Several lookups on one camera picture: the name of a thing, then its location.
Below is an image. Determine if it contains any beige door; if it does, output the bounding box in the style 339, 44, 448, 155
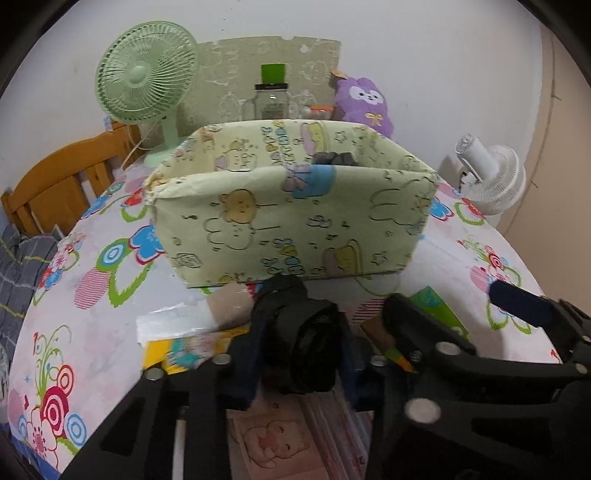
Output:
499, 27, 590, 311

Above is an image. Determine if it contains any white beige sock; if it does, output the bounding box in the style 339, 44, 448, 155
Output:
136, 283, 253, 346

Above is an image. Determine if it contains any floral tablecloth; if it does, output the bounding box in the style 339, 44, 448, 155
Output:
1, 165, 559, 479

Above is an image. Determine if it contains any purple bunny plush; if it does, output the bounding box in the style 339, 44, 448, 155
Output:
332, 77, 394, 138

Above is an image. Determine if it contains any green desk fan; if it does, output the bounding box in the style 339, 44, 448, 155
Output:
95, 21, 198, 168

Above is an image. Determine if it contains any grey sock pair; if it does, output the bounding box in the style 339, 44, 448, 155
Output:
312, 152, 359, 166

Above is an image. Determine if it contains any wooden bed headboard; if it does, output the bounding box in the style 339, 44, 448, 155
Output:
1, 120, 140, 236

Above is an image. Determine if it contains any grey plaid pillow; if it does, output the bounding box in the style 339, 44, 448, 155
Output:
1, 224, 58, 352

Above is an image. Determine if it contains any white standing fan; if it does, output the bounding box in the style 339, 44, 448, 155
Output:
439, 134, 527, 216

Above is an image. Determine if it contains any green cup on jar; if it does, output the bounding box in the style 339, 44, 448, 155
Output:
260, 63, 286, 85

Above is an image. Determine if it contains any glass mason jar mug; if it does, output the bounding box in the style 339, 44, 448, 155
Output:
242, 83, 290, 121

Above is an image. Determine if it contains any yellow cartoon fabric box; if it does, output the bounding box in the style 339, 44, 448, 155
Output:
144, 119, 439, 287

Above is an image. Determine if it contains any yellow cartoon tissue pack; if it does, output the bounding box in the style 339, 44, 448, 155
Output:
142, 324, 249, 375

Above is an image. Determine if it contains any black sock pair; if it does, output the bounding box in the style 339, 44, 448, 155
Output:
252, 274, 349, 395

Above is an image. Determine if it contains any clear plastic mask pack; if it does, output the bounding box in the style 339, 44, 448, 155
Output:
298, 388, 373, 479

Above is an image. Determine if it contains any green tissue pack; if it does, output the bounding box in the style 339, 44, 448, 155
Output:
359, 285, 470, 374

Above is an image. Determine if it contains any pink wet wipes pack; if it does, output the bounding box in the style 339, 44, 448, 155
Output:
226, 396, 329, 479

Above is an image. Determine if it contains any green patterned cardboard panel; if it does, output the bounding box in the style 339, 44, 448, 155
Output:
177, 36, 341, 136

